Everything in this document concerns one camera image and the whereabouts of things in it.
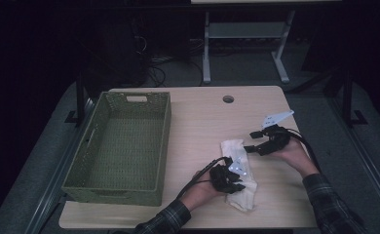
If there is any green woven basket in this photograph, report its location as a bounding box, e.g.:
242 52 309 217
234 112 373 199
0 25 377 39
60 91 172 208

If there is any bundle of floor cables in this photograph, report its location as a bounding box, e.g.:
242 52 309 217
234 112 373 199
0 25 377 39
131 16 206 88

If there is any person's left hand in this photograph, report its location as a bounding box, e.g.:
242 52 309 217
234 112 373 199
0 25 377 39
180 169 225 213

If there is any aluminium rail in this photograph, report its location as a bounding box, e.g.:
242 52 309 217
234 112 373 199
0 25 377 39
327 97 380 225
23 97 96 234

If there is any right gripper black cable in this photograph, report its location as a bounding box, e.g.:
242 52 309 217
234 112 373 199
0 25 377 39
285 128 323 174

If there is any grey metal table frame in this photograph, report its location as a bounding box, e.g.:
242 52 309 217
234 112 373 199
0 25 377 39
202 9 296 85

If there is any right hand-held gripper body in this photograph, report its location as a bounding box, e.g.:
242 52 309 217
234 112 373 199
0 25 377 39
258 109 295 156

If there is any white bear print cloth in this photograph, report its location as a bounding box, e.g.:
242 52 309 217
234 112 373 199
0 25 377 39
219 138 258 213

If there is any black metal stand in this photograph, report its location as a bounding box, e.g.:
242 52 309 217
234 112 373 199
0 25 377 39
340 69 368 128
64 69 89 127

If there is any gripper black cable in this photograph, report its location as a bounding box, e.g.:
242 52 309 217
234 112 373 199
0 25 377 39
176 156 233 200
285 128 323 174

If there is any person's right hand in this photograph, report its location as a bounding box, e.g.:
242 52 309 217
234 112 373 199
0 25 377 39
272 138 320 178

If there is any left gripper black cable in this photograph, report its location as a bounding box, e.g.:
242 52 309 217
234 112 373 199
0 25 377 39
176 156 233 200

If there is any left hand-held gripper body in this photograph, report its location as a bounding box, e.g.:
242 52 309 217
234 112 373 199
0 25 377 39
209 156 248 193

